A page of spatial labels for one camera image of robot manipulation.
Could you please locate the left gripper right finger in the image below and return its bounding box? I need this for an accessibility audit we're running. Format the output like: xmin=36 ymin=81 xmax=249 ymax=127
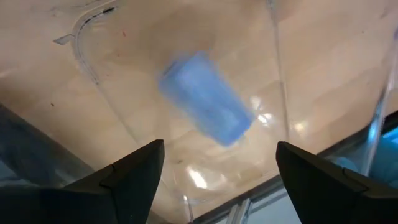
xmin=275 ymin=141 xmax=398 ymax=224

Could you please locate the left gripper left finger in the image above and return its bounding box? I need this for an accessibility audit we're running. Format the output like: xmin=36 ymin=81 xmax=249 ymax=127
xmin=0 ymin=139 xmax=165 ymax=224

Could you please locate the lavender wall charger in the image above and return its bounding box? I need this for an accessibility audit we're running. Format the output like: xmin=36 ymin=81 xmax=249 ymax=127
xmin=159 ymin=50 xmax=255 ymax=147

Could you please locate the clear plastic bin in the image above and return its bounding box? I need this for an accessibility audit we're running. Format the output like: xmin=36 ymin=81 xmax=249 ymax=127
xmin=71 ymin=0 xmax=398 ymax=224

